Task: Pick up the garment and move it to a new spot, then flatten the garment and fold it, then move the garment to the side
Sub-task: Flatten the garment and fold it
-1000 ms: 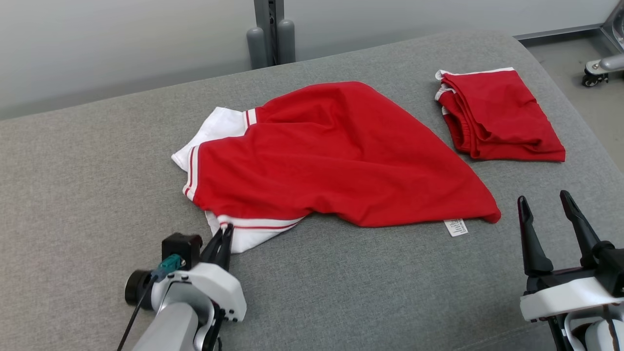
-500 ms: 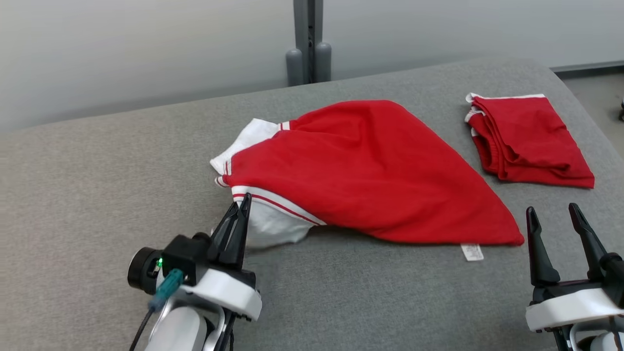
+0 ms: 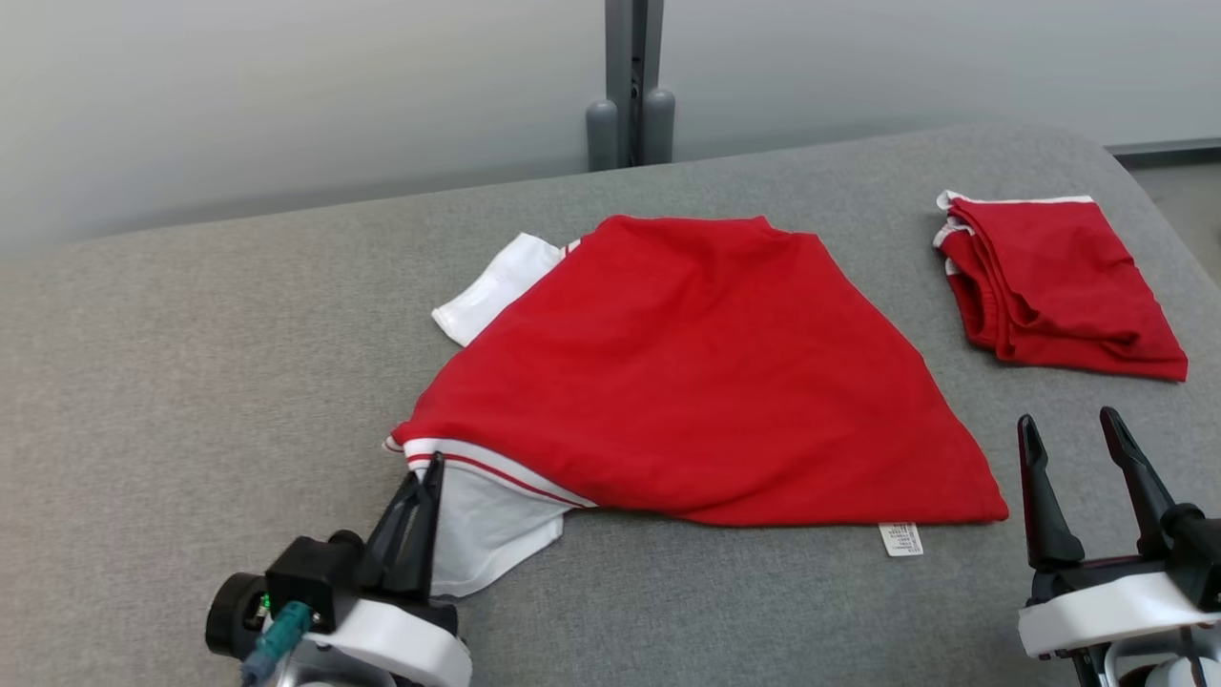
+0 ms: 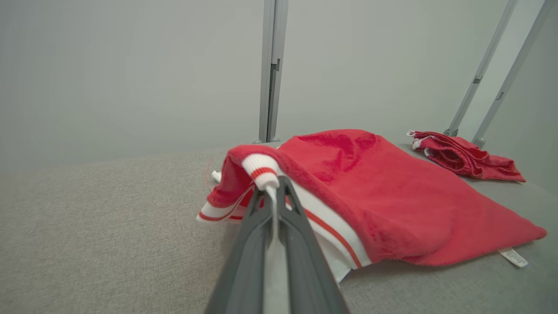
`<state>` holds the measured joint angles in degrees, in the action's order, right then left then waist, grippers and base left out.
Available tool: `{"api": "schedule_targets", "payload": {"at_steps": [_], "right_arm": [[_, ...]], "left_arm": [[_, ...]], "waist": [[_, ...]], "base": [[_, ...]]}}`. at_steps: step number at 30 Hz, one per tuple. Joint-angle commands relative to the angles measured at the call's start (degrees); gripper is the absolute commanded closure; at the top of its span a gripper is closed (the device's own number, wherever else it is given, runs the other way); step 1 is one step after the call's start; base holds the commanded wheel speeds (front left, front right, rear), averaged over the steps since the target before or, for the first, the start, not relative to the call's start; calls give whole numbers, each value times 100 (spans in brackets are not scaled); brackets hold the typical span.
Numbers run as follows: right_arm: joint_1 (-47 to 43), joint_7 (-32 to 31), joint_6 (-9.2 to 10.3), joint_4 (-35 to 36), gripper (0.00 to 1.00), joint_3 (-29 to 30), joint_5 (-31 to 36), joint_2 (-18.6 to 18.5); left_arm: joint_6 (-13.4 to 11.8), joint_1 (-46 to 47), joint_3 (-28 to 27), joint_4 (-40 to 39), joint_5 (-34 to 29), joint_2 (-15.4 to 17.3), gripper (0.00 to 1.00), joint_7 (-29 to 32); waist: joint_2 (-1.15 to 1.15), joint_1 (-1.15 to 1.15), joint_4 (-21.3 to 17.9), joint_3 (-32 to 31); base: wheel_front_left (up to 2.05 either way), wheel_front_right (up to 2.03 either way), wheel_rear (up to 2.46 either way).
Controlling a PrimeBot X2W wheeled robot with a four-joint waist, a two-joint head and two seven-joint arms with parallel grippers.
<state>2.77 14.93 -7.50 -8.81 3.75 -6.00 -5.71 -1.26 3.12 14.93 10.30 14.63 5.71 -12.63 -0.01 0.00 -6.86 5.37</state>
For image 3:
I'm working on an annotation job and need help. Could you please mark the grey cylindrical bumper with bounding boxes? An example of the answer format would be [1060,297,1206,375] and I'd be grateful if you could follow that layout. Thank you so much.
[585,98,621,173]

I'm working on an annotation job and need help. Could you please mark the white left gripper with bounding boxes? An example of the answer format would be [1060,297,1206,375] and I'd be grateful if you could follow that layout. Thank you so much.
[315,451,473,687]

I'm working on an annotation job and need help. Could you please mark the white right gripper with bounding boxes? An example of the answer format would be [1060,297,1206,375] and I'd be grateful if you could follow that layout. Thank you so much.
[1017,407,1221,659]

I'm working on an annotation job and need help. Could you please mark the red shorts with white stripe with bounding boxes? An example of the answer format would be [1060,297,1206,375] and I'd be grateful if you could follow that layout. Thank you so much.
[933,190,1190,383]

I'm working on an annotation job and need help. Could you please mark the grey metal post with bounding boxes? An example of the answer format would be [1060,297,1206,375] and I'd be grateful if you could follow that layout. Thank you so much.
[641,88,676,165]
[604,0,666,168]

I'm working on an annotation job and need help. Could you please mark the red basketball jersey white trim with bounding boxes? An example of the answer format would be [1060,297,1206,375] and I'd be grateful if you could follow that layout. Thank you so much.
[383,215,1010,600]

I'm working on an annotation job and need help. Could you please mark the teal left camera cable plug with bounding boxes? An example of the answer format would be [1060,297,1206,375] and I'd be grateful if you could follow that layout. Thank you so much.
[240,599,314,683]

